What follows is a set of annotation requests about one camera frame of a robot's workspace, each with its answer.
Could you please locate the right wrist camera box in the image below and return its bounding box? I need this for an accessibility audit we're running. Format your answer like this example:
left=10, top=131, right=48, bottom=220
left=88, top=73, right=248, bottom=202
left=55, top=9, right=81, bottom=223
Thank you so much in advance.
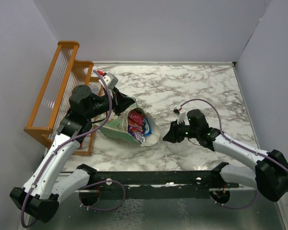
left=173, top=107, right=186, bottom=125

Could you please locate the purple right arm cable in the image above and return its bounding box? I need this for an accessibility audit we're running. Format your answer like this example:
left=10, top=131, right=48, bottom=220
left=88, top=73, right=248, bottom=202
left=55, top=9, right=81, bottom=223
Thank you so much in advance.
left=179, top=98, right=288, bottom=210

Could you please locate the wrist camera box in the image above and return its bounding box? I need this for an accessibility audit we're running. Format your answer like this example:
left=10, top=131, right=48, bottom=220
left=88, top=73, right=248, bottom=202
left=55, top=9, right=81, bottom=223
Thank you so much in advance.
left=173, top=107, right=186, bottom=125
left=97, top=70, right=118, bottom=90

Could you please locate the red snack packet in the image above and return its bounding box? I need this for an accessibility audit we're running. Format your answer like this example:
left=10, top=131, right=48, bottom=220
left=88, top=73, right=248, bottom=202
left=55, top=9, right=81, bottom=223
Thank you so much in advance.
left=128, top=109, right=145, bottom=126

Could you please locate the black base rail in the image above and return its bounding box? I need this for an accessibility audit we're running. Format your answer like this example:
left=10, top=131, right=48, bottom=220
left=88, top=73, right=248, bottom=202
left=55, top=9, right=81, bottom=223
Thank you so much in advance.
left=79, top=170, right=239, bottom=206

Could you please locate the blue snack packet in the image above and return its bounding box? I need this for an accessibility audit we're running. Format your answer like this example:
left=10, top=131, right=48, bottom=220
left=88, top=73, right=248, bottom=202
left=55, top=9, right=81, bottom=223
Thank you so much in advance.
left=143, top=117, right=152, bottom=137

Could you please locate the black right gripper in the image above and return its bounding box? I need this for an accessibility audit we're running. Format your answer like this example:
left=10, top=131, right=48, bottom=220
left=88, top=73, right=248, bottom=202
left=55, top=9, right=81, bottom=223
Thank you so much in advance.
left=163, top=118, right=199, bottom=143

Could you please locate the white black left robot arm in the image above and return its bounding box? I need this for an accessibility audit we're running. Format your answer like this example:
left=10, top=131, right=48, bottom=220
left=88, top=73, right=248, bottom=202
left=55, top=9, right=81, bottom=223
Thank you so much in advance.
left=10, top=85, right=136, bottom=223

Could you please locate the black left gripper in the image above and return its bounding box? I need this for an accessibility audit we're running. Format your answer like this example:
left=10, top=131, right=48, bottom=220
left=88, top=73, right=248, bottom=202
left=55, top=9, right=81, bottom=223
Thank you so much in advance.
left=86, top=86, right=137, bottom=119

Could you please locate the wooden acrylic display rack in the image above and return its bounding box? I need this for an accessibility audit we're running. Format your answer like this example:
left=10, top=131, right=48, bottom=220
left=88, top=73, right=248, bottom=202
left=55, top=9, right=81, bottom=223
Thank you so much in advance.
left=24, top=41, right=103, bottom=150

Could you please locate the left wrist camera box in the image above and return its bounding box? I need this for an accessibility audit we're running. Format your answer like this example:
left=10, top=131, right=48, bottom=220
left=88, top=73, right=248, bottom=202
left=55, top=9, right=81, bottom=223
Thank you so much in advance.
left=97, top=70, right=118, bottom=90

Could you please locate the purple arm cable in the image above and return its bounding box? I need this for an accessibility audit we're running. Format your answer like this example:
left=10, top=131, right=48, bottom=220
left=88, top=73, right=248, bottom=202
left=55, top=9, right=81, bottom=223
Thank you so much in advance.
left=179, top=98, right=288, bottom=210
left=21, top=69, right=126, bottom=228

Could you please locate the green illustrated paper bag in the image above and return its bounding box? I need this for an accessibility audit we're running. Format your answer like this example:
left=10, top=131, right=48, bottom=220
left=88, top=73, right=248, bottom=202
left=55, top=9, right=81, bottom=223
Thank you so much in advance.
left=100, top=104, right=161, bottom=147

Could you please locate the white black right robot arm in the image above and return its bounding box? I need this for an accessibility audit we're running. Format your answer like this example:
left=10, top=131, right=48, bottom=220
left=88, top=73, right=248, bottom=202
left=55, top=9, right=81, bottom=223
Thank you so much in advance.
left=163, top=109, right=288, bottom=202

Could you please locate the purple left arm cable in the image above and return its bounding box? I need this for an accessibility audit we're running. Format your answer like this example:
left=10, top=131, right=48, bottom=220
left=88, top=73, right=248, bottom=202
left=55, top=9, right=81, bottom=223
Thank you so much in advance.
left=21, top=69, right=126, bottom=228

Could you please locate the purple snack packet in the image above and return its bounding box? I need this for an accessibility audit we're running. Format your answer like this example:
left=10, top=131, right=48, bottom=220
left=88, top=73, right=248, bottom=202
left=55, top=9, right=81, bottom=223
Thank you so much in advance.
left=128, top=125, right=146, bottom=144

